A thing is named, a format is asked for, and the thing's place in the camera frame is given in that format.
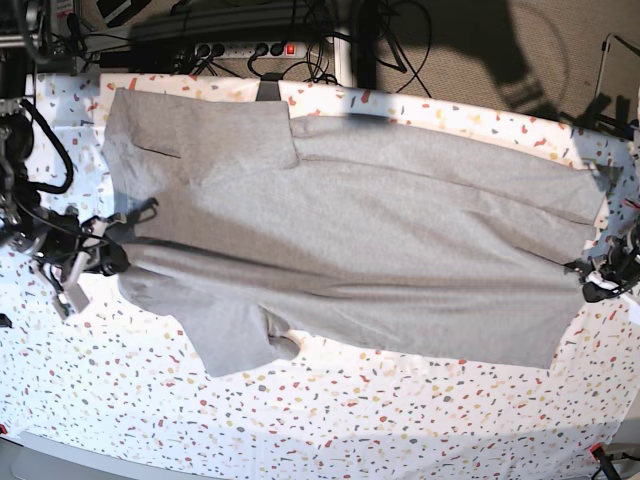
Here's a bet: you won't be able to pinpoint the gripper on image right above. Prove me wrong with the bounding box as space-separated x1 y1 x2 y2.
564 234 639 303

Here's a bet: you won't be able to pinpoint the black stand right background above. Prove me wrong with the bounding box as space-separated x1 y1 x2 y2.
559 32 639 139

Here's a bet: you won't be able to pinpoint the wrist camera board image left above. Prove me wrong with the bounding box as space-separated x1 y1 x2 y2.
54 252 90 320

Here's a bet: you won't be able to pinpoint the grey T-shirt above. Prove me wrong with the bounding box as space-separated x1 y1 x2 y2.
103 89 604 377

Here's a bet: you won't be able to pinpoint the white power strip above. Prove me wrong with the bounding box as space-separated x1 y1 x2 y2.
194 42 308 59

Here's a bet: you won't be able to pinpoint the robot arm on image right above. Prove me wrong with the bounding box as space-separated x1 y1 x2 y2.
566 126 639 304

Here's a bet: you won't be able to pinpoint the black table clamp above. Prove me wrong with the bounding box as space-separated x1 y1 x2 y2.
255 72 283 102

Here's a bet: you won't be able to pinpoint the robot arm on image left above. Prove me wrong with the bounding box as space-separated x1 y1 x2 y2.
1 1 129 280

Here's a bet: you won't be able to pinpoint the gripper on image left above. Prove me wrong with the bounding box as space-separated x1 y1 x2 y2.
9 197 159 276

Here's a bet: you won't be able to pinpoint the black camera pole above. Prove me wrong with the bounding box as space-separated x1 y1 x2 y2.
349 0 379 90

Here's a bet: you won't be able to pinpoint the black cables on floor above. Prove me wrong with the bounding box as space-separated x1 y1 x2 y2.
169 0 436 99

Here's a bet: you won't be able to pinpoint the red clamp right corner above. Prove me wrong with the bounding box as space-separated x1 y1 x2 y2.
589 443 607 463

